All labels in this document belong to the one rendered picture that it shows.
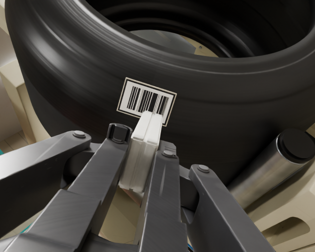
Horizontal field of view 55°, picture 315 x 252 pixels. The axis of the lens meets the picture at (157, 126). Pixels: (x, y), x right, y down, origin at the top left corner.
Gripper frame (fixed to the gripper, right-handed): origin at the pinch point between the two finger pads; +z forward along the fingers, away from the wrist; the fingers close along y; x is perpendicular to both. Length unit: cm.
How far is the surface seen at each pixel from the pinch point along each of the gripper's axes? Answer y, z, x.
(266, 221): 18.6, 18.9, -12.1
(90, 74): -8.4, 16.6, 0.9
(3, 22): -55, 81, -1
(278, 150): 15.2, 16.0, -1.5
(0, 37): -185, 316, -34
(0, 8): -54, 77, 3
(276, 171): 16.4, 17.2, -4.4
